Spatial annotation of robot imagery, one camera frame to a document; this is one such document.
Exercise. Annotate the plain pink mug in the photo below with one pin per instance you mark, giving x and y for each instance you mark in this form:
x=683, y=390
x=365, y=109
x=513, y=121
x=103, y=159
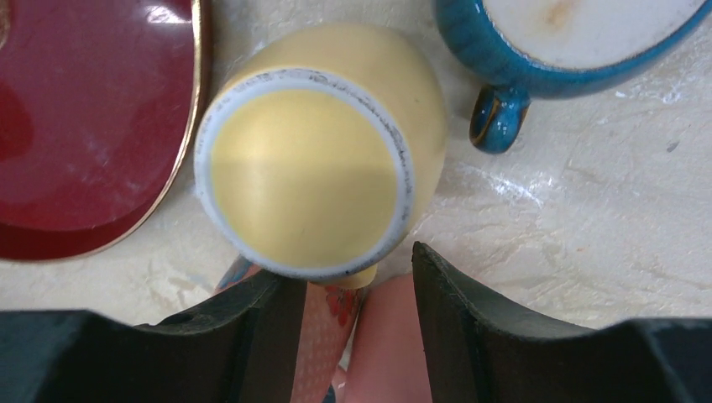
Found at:
x=387, y=361

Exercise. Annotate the red round tray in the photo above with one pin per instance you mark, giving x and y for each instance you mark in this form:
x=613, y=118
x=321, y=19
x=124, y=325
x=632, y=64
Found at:
x=99, y=103

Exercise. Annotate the yellow mug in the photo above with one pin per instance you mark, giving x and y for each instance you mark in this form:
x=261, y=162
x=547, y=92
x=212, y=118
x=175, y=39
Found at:
x=320, y=155

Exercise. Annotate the patterned pink mug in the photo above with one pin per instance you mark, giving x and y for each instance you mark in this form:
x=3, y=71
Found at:
x=325, y=333

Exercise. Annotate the blue mug white inside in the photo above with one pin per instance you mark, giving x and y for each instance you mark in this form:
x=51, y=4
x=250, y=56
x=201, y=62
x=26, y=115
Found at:
x=554, y=49

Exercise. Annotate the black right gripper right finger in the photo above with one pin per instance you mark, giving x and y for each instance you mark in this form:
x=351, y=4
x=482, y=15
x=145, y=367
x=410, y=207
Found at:
x=481, y=346

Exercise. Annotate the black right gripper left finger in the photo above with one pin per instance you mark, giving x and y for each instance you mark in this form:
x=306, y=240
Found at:
x=238, y=346

